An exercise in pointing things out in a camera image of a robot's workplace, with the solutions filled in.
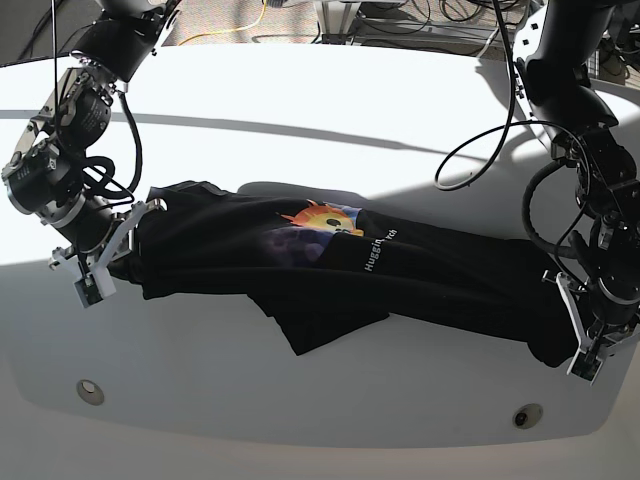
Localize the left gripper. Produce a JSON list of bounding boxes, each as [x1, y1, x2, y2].
[[542, 270, 639, 363]]

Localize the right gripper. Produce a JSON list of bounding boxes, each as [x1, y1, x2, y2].
[[47, 197, 164, 280]]

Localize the black printed t-shirt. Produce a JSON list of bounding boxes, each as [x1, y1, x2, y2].
[[109, 181, 577, 368]]

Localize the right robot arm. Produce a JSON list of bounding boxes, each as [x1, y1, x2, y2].
[[1, 1, 179, 278]]

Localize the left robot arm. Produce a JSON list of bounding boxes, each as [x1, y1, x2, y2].
[[512, 1, 639, 369]]

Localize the right table grommet hole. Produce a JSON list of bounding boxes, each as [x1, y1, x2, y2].
[[512, 403, 544, 430]]

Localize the table grommet hole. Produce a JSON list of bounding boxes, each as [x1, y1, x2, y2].
[[76, 379, 105, 406], [512, 403, 544, 430]]

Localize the left table grommet hole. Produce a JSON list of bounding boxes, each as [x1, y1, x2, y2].
[[76, 379, 105, 406]]

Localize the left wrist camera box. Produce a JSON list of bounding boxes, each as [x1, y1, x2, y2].
[[567, 350, 603, 385]]

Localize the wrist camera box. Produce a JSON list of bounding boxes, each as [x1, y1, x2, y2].
[[567, 350, 603, 385], [74, 271, 116, 308]]

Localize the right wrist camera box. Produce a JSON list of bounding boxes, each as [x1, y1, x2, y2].
[[74, 271, 116, 308]]

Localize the yellow cable on floor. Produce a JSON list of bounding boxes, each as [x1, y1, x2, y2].
[[179, 0, 266, 46]]

